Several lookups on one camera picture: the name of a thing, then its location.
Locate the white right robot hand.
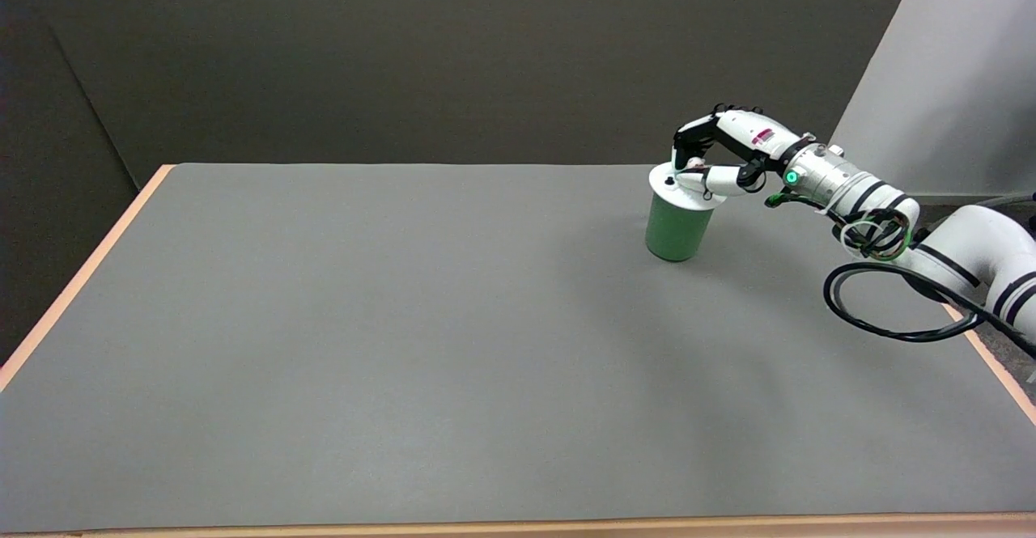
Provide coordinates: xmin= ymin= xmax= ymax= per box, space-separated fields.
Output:
xmin=672 ymin=104 xmax=813 ymax=199

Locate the white round cup lid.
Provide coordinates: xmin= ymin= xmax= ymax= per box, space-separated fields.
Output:
xmin=648 ymin=162 xmax=727 ymax=211

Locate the green cup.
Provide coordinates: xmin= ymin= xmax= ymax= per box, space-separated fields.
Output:
xmin=645 ymin=192 xmax=715 ymax=263

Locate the office chair base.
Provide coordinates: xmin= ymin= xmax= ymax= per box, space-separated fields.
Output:
xmin=963 ymin=192 xmax=1036 ymax=223

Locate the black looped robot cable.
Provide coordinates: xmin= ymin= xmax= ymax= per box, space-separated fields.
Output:
xmin=823 ymin=208 xmax=1036 ymax=359

